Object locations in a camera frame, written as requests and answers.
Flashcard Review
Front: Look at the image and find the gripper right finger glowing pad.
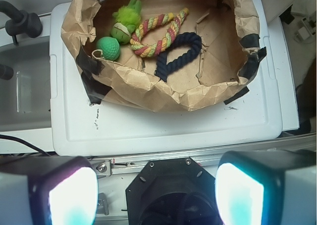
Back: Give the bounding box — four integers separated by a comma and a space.
215, 149, 317, 225

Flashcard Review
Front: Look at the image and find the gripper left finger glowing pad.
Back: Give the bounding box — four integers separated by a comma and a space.
0, 156, 99, 225

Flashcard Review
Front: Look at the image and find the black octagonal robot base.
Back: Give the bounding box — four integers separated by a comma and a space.
125, 158, 223, 225

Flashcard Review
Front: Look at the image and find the green dimpled rubber ball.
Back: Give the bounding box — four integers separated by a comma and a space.
96, 37, 120, 61

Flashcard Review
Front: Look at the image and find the clear plastic storage bin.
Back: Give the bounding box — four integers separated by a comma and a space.
0, 37, 51, 132

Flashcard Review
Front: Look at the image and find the brown paper bag bin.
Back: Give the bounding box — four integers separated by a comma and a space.
61, 0, 266, 112

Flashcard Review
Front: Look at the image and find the green plush toy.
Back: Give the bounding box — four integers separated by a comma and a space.
110, 0, 142, 45

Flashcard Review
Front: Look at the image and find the metal corner bracket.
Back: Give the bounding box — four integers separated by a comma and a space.
97, 193, 109, 216

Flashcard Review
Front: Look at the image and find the aluminium extrusion rail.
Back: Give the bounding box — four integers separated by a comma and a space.
87, 135, 317, 178

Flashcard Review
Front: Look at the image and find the black cable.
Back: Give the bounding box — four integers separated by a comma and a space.
0, 134, 52, 157

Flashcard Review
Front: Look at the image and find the navy blue rope toy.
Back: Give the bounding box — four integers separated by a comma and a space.
153, 32, 203, 83

